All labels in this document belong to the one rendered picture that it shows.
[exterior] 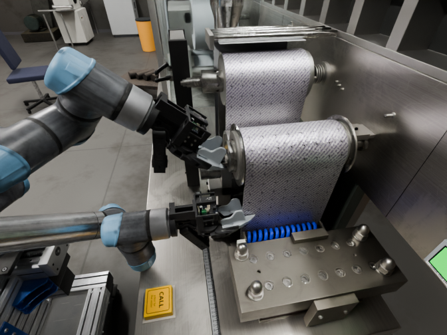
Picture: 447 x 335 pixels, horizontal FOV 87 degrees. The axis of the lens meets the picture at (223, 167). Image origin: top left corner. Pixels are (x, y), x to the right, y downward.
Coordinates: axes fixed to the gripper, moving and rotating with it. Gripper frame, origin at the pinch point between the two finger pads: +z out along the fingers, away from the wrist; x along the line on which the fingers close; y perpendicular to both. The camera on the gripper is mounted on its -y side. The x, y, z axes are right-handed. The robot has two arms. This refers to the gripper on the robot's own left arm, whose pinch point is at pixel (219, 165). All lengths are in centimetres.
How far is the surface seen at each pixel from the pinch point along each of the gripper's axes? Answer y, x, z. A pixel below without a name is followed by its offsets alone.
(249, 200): -1.7, -5.5, 9.6
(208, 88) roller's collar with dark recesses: 7.6, 22.8, -5.4
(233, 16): 26, 67, 0
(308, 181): 10.5, -5.6, 18.1
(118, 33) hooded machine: -196, 766, -57
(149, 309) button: -37.1, -17.0, 3.5
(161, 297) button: -35.2, -14.6, 5.8
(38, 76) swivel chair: -181, 310, -98
